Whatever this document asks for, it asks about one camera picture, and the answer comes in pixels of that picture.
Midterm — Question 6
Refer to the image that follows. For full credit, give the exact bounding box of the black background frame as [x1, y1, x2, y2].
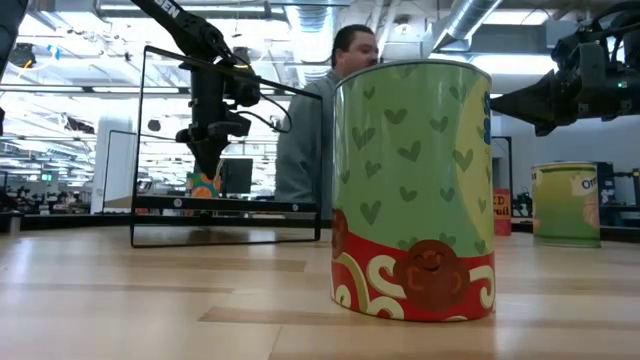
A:
[492, 135, 514, 191]

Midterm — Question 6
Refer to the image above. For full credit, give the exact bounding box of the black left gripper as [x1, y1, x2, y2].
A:
[174, 82, 253, 181]

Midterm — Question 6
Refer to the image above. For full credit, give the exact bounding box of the person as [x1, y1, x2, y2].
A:
[273, 23, 381, 221]

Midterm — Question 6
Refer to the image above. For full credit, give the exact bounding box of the black ceiling lamp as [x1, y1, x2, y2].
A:
[8, 42, 37, 70]

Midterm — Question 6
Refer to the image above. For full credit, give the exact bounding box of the green red spaghetti can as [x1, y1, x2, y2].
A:
[329, 58, 497, 323]

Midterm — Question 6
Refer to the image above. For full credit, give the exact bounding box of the silver ventilation duct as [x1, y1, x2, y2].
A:
[430, 0, 504, 51]
[284, 4, 344, 91]

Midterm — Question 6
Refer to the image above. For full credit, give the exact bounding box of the black background workstation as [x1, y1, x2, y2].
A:
[597, 160, 640, 229]

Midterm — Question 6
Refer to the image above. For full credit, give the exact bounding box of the black wire frame basket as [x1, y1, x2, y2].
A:
[129, 44, 324, 249]

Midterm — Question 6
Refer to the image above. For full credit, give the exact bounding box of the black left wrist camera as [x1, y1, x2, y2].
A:
[223, 45, 262, 109]

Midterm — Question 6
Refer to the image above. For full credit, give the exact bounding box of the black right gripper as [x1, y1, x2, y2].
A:
[490, 43, 613, 138]

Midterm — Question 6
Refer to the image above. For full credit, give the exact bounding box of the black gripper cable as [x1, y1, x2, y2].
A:
[234, 92, 294, 135]

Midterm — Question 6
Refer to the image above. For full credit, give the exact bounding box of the green oranges can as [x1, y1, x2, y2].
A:
[530, 160, 602, 249]

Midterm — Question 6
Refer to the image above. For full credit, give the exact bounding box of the colourful background can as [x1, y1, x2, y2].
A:
[185, 171, 222, 200]

